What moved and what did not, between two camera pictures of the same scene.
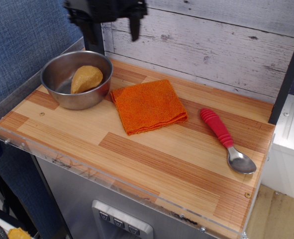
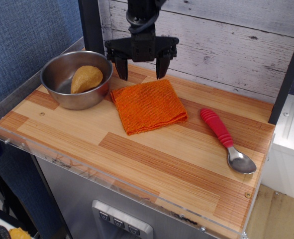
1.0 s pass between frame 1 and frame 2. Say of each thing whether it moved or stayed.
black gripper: moved
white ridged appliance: stayed
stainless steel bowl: stayed
